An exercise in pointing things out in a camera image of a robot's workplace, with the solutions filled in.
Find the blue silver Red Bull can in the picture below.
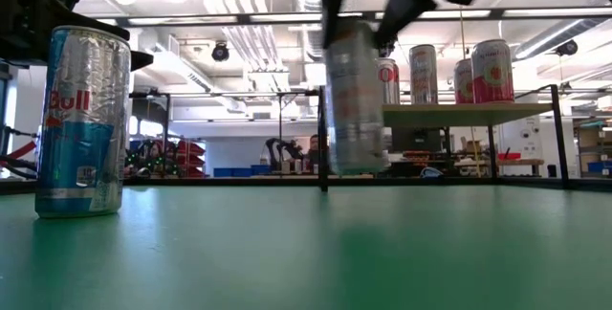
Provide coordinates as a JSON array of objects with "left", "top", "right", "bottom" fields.
[{"left": 34, "top": 25, "right": 132, "bottom": 219}]

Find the white Celsius can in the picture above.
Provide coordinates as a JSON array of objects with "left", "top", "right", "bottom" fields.
[
  {"left": 409, "top": 44, "right": 439, "bottom": 106},
  {"left": 322, "top": 16, "right": 387, "bottom": 177}
]

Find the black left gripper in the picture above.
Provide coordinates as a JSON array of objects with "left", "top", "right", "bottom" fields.
[{"left": 0, "top": 0, "right": 155, "bottom": 72}]

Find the black-framed wooden shelf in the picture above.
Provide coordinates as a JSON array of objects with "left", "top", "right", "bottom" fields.
[{"left": 317, "top": 83, "right": 571, "bottom": 193}]

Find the silver Diet Coke can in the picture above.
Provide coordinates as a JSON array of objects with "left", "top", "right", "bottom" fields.
[{"left": 381, "top": 57, "right": 402, "bottom": 106}]

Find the black table edge rail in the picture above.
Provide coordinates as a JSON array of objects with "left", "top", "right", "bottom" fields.
[{"left": 0, "top": 175, "right": 612, "bottom": 196}]

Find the brown cardboard box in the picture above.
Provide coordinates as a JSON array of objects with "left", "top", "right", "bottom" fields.
[{"left": 578, "top": 127, "right": 612, "bottom": 148}]

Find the white LED light strip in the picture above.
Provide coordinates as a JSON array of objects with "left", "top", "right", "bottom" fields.
[
  {"left": 418, "top": 11, "right": 493, "bottom": 19},
  {"left": 249, "top": 11, "right": 323, "bottom": 22},
  {"left": 127, "top": 16, "right": 237, "bottom": 26},
  {"left": 504, "top": 8, "right": 612, "bottom": 17}
]

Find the red cable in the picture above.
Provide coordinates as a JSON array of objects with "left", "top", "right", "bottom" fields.
[{"left": 0, "top": 140, "right": 38, "bottom": 163}]

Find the red storage rack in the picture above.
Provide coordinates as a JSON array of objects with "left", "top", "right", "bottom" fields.
[{"left": 172, "top": 138, "right": 208, "bottom": 180}]

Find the black ceiling camera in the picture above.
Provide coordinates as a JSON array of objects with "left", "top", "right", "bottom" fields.
[
  {"left": 211, "top": 41, "right": 230, "bottom": 63},
  {"left": 554, "top": 39, "right": 579, "bottom": 57}
]

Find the black metal rig frame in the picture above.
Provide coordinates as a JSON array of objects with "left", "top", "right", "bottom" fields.
[{"left": 90, "top": 7, "right": 612, "bottom": 27}]

